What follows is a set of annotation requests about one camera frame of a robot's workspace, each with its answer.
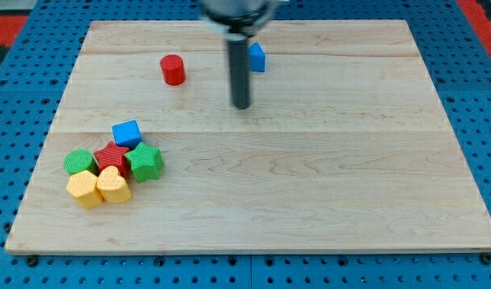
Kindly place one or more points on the green star block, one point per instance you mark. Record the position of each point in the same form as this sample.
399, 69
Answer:
146, 162

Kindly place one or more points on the red star block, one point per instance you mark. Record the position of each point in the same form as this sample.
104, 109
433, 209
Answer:
113, 155

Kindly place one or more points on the green cylinder block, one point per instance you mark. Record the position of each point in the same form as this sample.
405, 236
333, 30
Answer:
80, 160

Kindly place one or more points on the yellow heart block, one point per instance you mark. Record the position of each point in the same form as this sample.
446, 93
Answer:
113, 187

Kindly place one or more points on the blue pentagon block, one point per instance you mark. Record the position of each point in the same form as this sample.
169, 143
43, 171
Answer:
257, 58

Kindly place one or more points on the blue cube block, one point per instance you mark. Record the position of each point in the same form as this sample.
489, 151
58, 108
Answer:
127, 134

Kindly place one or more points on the yellow hexagon block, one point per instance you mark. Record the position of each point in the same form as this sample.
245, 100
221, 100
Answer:
82, 187

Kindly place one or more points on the red cylinder block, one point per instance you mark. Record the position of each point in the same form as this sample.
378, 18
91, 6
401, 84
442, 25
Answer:
173, 69

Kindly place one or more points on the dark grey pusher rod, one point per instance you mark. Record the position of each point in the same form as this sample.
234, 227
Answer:
239, 73

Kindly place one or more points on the light wooden board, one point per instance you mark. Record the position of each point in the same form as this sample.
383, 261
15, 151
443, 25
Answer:
346, 148

